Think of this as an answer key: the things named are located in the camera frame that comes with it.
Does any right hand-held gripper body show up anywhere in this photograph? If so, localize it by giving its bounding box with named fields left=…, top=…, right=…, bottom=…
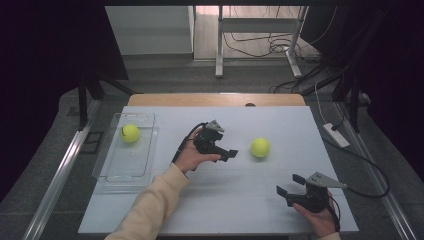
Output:
left=286, top=171, right=348, bottom=214

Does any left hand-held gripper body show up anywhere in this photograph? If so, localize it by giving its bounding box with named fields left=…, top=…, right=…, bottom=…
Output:
left=193, top=119, right=231, bottom=163

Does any plain yellow tennis ball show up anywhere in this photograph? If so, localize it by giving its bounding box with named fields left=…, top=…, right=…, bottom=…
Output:
left=250, top=137, right=271, bottom=159

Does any black-marked yellow tennis ball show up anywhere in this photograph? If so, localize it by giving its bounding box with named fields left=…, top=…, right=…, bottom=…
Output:
left=119, top=123, right=141, bottom=144

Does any clear plastic tray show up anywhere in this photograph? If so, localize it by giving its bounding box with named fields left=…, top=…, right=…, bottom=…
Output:
left=91, top=112, right=160, bottom=188

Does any person's right hand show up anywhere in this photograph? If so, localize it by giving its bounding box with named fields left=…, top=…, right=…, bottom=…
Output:
left=292, top=191, right=341, bottom=239

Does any person's left hand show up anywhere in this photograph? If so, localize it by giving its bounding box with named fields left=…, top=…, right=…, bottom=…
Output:
left=173, top=128, right=223, bottom=174

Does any white table board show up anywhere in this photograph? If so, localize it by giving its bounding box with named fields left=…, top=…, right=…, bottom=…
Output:
left=77, top=105, right=360, bottom=234

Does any white power strip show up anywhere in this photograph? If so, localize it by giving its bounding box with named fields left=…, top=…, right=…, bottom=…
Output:
left=322, top=122, right=351, bottom=149

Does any black metal stand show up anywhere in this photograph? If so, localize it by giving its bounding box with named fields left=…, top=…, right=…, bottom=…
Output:
left=299, top=66, right=363, bottom=134
left=78, top=71, right=144, bottom=131

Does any dark floor socket plate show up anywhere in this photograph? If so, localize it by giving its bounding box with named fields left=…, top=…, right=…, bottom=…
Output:
left=79, top=131, right=104, bottom=155

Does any white cabinet panel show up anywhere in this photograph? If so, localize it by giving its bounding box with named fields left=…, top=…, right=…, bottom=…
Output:
left=105, top=5, right=194, bottom=56

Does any dark curtain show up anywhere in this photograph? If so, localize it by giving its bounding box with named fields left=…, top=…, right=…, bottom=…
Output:
left=299, top=0, right=424, bottom=183
left=0, top=0, right=129, bottom=203

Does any left hand-held gripper cable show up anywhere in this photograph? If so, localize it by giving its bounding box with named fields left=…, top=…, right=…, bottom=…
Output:
left=171, top=122, right=208, bottom=164

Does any hand-held gripper cable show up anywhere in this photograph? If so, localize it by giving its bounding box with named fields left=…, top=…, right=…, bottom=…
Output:
left=328, top=194, right=342, bottom=233
left=171, top=122, right=208, bottom=164

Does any right hand-held gripper cable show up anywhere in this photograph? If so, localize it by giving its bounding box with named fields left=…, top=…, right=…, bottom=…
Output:
left=328, top=194, right=342, bottom=233

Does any long black cable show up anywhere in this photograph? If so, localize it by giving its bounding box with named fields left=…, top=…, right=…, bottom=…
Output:
left=322, top=136, right=391, bottom=199

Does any thin white cable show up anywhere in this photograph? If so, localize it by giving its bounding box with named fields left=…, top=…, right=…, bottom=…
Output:
left=314, top=81, right=329, bottom=126

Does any aluminium floor rail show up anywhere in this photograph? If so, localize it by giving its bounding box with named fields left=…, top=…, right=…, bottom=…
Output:
left=334, top=101, right=418, bottom=240
left=21, top=99, right=103, bottom=240

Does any white desk frame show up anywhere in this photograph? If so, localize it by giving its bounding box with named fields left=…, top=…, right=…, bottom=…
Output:
left=214, top=5, right=309, bottom=79

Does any tangle of black floor cables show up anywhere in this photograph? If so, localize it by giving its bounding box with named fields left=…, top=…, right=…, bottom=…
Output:
left=222, top=5, right=326, bottom=94

